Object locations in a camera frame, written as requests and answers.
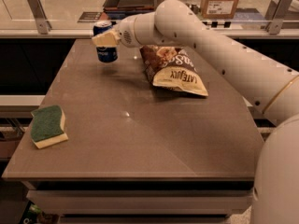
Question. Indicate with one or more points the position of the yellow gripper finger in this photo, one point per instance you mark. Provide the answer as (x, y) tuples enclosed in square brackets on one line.
[(108, 38)]

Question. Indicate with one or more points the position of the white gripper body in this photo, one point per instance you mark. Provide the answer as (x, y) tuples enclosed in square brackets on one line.
[(125, 33)]

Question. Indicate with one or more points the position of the blue pepsi can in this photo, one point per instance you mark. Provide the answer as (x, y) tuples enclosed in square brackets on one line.
[(105, 55)]

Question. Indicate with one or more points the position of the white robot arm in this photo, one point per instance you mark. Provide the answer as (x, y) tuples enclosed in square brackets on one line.
[(271, 87)]

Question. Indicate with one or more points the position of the green yellow sponge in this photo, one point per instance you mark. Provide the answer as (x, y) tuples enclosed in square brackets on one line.
[(48, 126)]

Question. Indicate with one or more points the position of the brown chip bag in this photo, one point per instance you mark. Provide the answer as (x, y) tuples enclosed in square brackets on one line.
[(173, 69)]

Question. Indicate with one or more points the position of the cardboard box with label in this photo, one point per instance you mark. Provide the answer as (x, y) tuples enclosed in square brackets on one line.
[(218, 9)]

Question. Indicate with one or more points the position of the left metal glass bracket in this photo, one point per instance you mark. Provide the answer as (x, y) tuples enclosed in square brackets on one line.
[(42, 24)]

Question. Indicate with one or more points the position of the right metal glass bracket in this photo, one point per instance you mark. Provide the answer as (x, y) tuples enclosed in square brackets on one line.
[(275, 25)]

